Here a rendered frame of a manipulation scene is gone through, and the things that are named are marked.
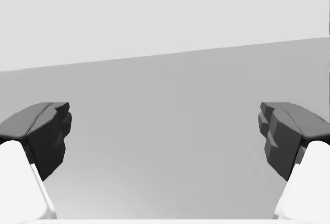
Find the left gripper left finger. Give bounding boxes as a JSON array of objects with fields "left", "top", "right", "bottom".
[{"left": 0, "top": 102, "right": 72, "bottom": 220}]

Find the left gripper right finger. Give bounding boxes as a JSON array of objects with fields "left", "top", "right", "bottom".
[{"left": 258, "top": 102, "right": 330, "bottom": 220}]

